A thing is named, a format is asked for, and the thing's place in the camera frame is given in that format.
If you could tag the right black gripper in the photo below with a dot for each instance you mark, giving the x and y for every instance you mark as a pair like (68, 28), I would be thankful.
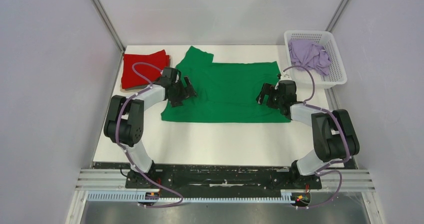
(268, 89)

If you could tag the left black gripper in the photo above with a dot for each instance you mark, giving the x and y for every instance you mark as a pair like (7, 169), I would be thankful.
(177, 101)

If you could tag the green t-shirt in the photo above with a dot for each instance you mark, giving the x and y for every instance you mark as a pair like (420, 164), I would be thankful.
(226, 92)

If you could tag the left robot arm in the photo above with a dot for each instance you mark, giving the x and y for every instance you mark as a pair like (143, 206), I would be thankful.
(124, 122)

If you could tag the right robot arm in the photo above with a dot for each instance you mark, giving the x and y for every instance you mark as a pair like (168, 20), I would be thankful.
(334, 137)

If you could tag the folded red t-shirt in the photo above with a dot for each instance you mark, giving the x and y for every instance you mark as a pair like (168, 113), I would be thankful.
(142, 69)

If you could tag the crumpled purple t-shirt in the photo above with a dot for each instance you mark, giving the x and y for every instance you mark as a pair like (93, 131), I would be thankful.
(310, 55)

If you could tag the white plastic basket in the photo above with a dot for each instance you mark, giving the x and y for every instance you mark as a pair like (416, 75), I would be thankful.
(299, 74)

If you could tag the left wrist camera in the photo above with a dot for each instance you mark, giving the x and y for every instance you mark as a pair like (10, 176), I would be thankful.
(172, 75)

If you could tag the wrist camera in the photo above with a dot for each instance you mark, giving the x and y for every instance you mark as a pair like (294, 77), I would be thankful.
(172, 75)
(284, 77)

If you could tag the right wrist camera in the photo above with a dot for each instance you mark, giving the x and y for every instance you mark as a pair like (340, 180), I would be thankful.
(284, 77)

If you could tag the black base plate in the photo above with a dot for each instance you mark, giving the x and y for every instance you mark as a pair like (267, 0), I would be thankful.
(184, 180)

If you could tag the right aluminium corner post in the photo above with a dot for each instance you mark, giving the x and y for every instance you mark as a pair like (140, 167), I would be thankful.
(337, 15)

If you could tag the aluminium corner post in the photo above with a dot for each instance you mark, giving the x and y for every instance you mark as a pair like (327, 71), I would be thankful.
(108, 25)
(337, 15)

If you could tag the left aluminium corner post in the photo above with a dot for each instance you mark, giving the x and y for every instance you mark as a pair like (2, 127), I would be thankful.
(108, 25)

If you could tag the white slotted cable duct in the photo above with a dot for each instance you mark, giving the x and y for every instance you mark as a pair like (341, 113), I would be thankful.
(142, 196)

